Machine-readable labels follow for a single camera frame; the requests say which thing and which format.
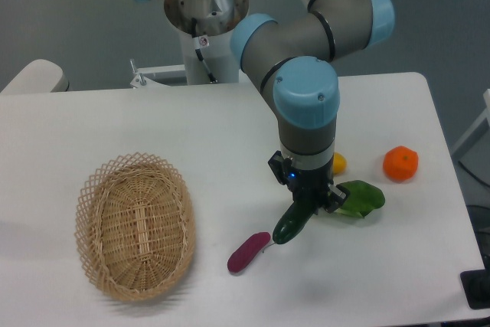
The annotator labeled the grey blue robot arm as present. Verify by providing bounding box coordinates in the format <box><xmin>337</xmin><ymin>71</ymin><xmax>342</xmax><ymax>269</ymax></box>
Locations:
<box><xmin>138</xmin><ymin>0</ymin><xmax>395</xmax><ymax>212</ymax></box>

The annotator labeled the woven wicker basket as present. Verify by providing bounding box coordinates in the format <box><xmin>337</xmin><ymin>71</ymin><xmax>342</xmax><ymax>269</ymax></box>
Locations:
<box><xmin>74</xmin><ymin>152</ymin><xmax>196</xmax><ymax>302</ymax></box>

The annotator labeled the yellow mango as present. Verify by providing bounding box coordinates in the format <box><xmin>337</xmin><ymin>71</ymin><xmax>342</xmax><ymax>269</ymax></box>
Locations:
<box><xmin>333</xmin><ymin>152</ymin><xmax>348</xmax><ymax>175</ymax></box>

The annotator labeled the white chair armrest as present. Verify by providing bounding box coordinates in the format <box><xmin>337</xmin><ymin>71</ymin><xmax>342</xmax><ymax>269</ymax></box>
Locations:
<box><xmin>1</xmin><ymin>59</ymin><xmax>70</xmax><ymax>96</ymax></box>

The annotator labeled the purple sweet potato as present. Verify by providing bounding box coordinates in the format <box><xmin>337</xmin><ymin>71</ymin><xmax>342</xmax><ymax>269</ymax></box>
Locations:
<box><xmin>227</xmin><ymin>232</ymin><xmax>271</xmax><ymax>274</ymax></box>

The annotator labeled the dark green cucumber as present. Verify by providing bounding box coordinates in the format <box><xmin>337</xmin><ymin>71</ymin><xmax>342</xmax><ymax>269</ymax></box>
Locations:
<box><xmin>272</xmin><ymin>200</ymin><xmax>317</xmax><ymax>245</ymax></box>

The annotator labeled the orange tangerine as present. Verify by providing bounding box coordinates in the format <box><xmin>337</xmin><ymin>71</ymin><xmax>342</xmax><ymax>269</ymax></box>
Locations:
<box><xmin>383</xmin><ymin>146</ymin><xmax>419</xmax><ymax>182</ymax></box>

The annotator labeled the green bok choy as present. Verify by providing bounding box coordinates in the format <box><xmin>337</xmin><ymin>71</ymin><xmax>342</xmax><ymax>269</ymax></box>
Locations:
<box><xmin>335</xmin><ymin>180</ymin><xmax>386</xmax><ymax>218</ymax></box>

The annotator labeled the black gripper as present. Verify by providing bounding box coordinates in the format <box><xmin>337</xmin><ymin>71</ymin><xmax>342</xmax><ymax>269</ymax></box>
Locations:
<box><xmin>267</xmin><ymin>151</ymin><xmax>350</xmax><ymax>214</ymax></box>

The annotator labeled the white furniture frame right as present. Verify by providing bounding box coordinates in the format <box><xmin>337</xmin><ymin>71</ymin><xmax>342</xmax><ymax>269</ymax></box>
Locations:
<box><xmin>450</xmin><ymin>90</ymin><xmax>489</xmax><ymax>160</ymax></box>

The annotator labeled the black device at table edge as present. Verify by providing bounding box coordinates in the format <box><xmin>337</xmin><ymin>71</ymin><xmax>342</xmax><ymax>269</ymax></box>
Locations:
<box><xmin>460</xmin><ymin>270</ymin><xmax>489</xmax><ymax>310</ymax></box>

